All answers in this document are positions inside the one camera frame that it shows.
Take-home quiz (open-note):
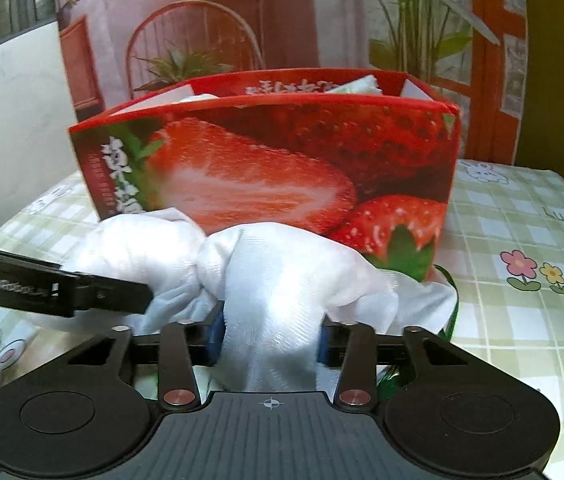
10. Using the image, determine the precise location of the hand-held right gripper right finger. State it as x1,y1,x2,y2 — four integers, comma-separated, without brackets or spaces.
318,319,468,409

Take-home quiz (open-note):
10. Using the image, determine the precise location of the green checked printed bedsheet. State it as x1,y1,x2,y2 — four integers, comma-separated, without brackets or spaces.
0,157,564,480

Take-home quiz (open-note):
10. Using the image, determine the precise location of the printed wall cloth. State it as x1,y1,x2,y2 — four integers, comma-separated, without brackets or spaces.
54,0,529,166

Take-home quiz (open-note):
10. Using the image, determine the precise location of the green pouch with tassel cord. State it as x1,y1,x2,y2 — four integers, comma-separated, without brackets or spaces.
377,265,459,401

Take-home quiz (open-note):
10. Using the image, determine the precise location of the red strawberry print box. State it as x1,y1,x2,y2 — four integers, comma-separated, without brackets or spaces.
68,67,463,283

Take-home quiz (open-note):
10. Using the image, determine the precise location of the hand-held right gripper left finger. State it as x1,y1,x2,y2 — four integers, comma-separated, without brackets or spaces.
66,301,225,409

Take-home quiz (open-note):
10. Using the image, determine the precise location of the white cloth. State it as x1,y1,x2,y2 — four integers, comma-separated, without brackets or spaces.
59,207,458,393

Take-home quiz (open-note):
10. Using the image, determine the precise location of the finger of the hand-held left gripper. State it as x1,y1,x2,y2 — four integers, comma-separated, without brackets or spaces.
74,272,153,316

